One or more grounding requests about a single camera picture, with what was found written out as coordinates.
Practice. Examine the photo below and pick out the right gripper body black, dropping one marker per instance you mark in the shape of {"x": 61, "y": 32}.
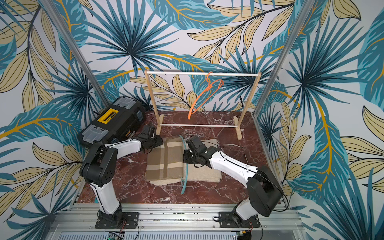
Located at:
{"x": 190, "y": 156}

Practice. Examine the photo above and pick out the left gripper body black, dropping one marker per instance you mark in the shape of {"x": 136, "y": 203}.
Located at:
{"x": 154, "y": 141}

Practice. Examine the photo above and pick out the beige wool scarf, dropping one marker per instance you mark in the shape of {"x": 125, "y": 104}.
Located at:
{"x": 203, "y": 174}

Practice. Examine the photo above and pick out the teal plastic hanger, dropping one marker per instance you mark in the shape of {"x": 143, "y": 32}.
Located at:
{"x": 184, "y": 179}

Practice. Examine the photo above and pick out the orange plastic hanger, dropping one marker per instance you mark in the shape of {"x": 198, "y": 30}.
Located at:
{"x": 212, "y": 88}

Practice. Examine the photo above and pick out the brown plaid scarf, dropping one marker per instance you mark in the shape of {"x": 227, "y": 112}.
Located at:
{"x": 166, "y": 161}

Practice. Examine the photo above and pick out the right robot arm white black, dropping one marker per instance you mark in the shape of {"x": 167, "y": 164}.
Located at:
{"x": 264, "y": 191}

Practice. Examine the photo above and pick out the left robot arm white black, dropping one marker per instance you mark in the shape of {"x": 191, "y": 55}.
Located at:
{"x": 98, "y": 170}

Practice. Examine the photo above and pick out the black yellow toolbox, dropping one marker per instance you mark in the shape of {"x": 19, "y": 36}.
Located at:
{"x": 120, "y": 121}

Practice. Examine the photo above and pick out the wooden clothes rack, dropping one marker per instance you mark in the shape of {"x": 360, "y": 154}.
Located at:
{"x": 237, "y": 120}

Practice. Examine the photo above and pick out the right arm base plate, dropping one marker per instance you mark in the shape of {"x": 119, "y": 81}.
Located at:
{"x": 228, "y": 220}

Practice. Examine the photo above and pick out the aluminium frame rail front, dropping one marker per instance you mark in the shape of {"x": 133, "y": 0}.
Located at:
{"x": 175, "y": 222}

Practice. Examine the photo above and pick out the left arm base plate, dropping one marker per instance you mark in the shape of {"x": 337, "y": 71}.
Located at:
{"x": 117, "y": 221}

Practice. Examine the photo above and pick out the left aluminium frame post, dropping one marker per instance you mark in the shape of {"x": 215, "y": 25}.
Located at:
{"x": 69, "y": 39}

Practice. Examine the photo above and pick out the aluminium frame post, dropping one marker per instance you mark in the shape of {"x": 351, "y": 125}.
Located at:
{"x": 300, "y": 21}
{"x": 69, "y": 39}

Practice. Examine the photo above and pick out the right aluminium frame post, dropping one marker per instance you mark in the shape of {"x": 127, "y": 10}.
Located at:
{"x": 300, "y": 21}

